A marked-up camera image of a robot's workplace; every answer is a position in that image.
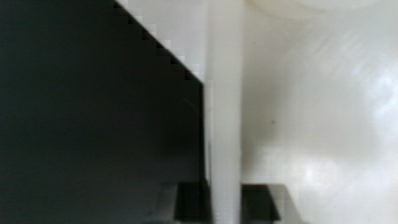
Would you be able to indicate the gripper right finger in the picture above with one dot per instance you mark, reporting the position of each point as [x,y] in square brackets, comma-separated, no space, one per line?
[266,205]

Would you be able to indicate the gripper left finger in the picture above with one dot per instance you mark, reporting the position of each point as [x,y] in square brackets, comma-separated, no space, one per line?
[181,204]

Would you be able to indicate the white square tabletop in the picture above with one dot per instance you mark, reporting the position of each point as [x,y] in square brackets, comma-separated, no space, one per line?
[295,58]

